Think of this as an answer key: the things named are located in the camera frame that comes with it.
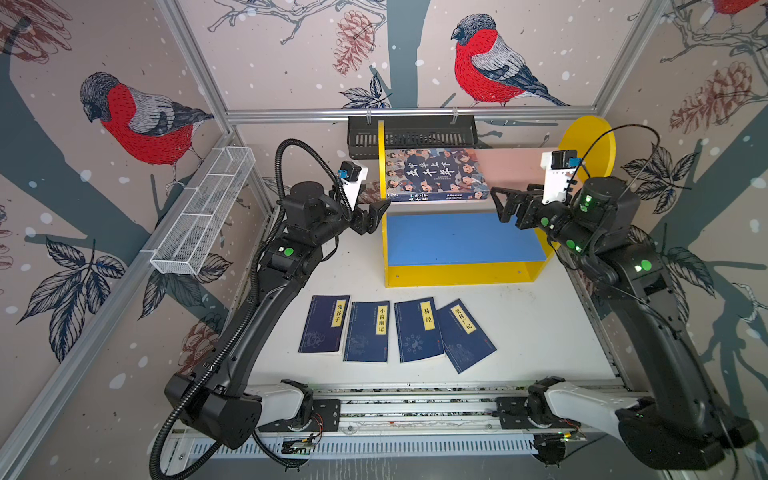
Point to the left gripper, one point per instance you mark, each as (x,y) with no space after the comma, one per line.
(360,225)

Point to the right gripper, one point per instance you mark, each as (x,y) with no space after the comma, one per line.
(533,206)

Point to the large illustrated box book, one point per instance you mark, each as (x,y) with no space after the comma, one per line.
(437,174)

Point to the blue book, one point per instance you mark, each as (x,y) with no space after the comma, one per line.
(418,332)
(464,341)
(367,337)
(324,325)

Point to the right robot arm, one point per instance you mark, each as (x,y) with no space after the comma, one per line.
(684,424)

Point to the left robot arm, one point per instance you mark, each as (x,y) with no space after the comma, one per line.
(213,399)

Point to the yellow pink blue bookshelf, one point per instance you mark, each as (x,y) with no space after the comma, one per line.
(462,242)

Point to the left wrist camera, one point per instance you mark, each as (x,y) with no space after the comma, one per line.
(352,176)

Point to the black slotted wall basket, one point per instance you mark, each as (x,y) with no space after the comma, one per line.
(364,135)

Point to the white wire mesh basket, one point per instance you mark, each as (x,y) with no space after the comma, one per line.
(194,232)

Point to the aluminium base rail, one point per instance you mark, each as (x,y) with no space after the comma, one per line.
(400,420)

